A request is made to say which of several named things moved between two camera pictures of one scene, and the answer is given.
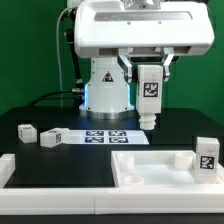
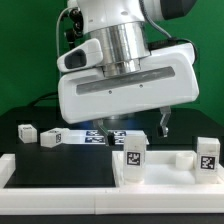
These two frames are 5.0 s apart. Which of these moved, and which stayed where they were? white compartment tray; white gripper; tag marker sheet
Moved: white gripper
Stayed: white compartment tray; tag marker sheet
